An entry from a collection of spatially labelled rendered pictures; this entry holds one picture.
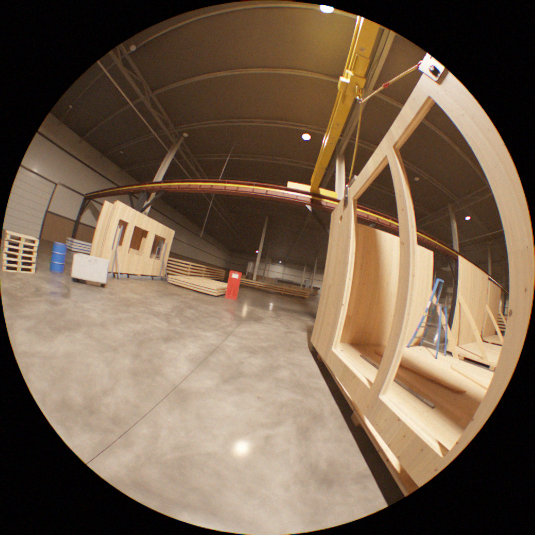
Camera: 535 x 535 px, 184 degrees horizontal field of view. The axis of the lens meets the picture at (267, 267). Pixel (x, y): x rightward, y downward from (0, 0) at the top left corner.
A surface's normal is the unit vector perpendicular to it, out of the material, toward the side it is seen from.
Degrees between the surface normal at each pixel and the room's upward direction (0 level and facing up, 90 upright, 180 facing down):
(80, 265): 90
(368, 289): 90
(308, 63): 180
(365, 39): 180
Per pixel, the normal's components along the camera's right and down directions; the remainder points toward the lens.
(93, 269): 0.79, 0.11
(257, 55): -0.20, 0.98
